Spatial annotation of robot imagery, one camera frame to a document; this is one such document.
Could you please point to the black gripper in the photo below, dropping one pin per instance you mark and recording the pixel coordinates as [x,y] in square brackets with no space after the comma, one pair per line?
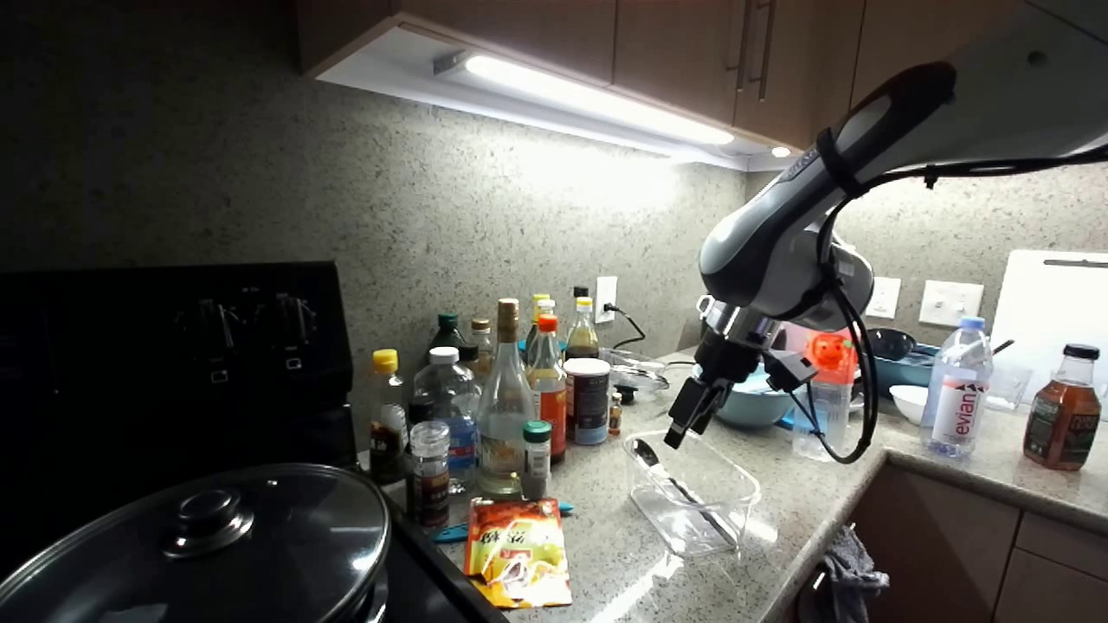
[729,370]

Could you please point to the clear glass cup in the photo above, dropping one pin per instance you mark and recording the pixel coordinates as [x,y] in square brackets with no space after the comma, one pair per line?
[721,487]

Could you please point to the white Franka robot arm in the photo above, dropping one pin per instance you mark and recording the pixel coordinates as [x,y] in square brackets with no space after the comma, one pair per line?
[785,247]

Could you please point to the light blue bowl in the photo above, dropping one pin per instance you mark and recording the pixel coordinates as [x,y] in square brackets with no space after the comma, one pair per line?
[756,405]

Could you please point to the white bowl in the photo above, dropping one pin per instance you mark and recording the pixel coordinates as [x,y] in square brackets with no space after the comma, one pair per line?
[907,403]

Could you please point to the dark blue bowl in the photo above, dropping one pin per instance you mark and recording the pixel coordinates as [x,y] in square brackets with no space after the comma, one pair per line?
[904,363]

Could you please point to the small brown spice bottle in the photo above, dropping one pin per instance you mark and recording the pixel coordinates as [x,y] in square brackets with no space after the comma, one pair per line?
[613,422]

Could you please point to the dark jar white lid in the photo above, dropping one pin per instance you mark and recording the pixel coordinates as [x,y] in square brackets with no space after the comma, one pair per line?
[591,403]

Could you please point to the yellow oil bottle black cap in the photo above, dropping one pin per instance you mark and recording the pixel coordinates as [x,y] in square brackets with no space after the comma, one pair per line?
[584,332]

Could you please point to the red cap sauce bottle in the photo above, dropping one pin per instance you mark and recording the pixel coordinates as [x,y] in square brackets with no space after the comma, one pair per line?
[550,393]

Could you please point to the orange drink bottle white cap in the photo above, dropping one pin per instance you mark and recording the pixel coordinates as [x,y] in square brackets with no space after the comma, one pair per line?
[833,357]

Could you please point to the small jar green cap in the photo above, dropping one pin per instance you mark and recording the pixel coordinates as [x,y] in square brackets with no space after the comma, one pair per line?
[537,462]

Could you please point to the tall glass bottle brown cap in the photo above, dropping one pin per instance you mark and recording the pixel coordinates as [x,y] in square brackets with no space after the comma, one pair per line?
[506,417]

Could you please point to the grey hanging towel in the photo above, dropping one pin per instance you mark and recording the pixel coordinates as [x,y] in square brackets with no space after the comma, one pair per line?
[849,575]

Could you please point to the yellow seasoning packet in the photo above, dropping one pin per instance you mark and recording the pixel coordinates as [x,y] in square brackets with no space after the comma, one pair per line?
[516,555]

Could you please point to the clear bottle white cap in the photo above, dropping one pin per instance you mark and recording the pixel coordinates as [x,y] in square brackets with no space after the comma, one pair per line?
[450,401]

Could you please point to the clear water bottle red label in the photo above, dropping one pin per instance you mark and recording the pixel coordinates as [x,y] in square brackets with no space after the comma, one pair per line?
[955,401]

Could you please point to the small spice jar white lid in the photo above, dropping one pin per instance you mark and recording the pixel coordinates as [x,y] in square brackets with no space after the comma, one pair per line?
[427,471]

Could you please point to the dark sauce bottle yellow cap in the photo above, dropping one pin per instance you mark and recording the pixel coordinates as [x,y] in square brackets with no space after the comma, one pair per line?
[385,426]

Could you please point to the wooden lower cabinet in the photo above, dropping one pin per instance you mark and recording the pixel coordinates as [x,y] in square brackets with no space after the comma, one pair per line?
[981,555]

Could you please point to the wooden cabinet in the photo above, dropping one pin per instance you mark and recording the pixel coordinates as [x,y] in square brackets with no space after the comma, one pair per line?
[981,555]
[695,48]

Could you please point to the under cabinet light strip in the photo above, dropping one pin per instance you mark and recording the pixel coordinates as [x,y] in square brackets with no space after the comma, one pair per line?
[591,97]

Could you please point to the brown syrup bottle black cap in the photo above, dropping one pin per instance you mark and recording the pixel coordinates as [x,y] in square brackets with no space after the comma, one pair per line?
[1060,422]

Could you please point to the wooden upper cabinet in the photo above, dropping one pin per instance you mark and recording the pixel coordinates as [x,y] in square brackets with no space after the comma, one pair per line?
[695,48]

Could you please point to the glass pot lid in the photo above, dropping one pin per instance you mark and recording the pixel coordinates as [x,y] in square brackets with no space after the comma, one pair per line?
[210,540]

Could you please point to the white wall outlet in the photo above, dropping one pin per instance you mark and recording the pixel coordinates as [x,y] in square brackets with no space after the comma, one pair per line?
[608,297]

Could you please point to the small white wall plate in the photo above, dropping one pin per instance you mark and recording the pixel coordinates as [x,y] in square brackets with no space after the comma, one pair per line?
[889,300]

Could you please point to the wide white wall plate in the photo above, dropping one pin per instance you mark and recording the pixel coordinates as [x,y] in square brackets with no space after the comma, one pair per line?
[949,302]

